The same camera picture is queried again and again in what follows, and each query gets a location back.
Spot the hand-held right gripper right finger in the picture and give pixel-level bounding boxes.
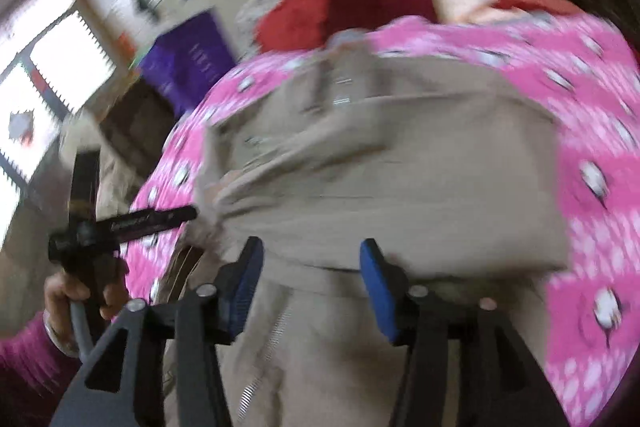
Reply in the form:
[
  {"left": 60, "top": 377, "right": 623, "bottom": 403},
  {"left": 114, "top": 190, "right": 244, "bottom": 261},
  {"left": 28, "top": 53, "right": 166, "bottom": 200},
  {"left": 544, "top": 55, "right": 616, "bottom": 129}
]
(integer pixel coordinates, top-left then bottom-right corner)
[{"left": 360, "top": 238, "right": 571, "bottom": 427}]

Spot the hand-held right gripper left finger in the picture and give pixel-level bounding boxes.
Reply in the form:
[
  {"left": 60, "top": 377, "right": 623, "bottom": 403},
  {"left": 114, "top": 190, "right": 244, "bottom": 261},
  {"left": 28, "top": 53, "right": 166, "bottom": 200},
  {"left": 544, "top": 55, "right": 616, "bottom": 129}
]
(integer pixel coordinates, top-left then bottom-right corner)
[{"left": 50, "top": 236, "right": 265, "bottom": 427}]

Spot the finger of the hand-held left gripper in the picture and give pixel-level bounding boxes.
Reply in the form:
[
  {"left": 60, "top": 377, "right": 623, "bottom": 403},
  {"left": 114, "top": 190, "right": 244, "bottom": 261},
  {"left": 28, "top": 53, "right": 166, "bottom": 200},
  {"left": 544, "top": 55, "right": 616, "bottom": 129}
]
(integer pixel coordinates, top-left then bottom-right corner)
[{"left": 97, "top": 205, "right": 199, "bottom": 242}]

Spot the beige jacket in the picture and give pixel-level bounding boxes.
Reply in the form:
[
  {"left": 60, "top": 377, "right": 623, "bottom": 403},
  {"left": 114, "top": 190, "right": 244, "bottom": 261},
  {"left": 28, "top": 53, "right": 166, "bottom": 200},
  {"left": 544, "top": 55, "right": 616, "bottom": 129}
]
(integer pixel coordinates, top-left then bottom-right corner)
[{"left": 60, "top": 42, "right": 573, "bottom": 427}]

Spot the person's left forearm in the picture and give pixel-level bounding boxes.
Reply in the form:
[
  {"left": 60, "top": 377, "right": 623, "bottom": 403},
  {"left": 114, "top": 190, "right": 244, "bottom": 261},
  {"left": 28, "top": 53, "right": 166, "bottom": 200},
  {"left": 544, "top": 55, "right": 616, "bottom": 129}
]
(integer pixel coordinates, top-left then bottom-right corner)
[{"left": 0, "top": 311, "right": 83, "bottom": 427}]

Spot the person's left hand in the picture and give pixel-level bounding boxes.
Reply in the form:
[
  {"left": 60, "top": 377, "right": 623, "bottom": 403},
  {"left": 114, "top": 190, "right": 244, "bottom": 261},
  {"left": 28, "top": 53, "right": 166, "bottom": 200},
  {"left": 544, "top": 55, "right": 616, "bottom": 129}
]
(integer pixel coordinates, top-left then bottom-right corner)
[{"left": 43, "top": 269, "right": 130, "bottom": 350}]

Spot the brown wooden cabinet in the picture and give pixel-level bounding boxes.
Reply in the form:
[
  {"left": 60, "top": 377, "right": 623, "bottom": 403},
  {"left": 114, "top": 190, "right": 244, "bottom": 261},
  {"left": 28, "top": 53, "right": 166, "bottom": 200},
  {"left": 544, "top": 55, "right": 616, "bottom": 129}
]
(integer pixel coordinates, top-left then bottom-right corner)
[{"left": 99, "top": 82, "right": 177, "bottom": 180}]

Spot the purple bag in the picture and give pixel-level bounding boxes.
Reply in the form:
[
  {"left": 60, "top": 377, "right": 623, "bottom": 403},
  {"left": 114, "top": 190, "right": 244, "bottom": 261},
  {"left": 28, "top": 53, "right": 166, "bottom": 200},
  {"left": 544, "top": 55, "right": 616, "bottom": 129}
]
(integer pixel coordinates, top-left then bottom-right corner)
[{"left": 139, "top": 11, "right": 237, "bottom": 118}]

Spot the window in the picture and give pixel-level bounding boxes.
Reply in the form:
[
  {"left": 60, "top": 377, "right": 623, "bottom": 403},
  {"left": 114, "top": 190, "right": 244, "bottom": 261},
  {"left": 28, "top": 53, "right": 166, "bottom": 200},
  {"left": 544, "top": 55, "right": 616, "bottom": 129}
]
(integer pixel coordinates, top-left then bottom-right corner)
[{"left": 0, "top": 0, "right": 117, "bottom": 250}]

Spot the bright red pillow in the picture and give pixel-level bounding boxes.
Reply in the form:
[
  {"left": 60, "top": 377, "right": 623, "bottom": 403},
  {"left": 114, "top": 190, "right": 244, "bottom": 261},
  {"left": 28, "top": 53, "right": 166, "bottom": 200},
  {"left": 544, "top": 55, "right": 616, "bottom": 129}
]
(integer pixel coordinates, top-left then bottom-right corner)
[{"left": 254, "top": 0, "right": 333, "bottom": 54}]

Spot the pink penguin print blanket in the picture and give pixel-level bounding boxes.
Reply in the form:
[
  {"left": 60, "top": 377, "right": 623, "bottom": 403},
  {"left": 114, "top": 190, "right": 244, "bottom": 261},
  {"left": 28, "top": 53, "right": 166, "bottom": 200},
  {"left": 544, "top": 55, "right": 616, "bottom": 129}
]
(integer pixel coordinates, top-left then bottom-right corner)
[{"left": 120, "top": 14, "right": 640, "bottom": 427}]

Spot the dark red pillow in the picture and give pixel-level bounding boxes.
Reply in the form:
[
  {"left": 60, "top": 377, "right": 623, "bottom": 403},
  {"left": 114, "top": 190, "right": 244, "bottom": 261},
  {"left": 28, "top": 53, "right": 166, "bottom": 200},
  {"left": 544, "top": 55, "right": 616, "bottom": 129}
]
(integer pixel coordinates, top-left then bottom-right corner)
[{"left": 327, "top": 0, "right": 437, "bottom": 44}]

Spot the peach cloth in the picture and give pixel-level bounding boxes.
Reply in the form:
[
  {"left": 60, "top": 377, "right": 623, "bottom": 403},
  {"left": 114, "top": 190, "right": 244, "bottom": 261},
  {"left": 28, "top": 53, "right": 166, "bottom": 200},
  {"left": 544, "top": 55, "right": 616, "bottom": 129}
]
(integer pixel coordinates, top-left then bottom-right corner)
[{"left": 434, "top": 0, "right": 503, "bottom": 24}]

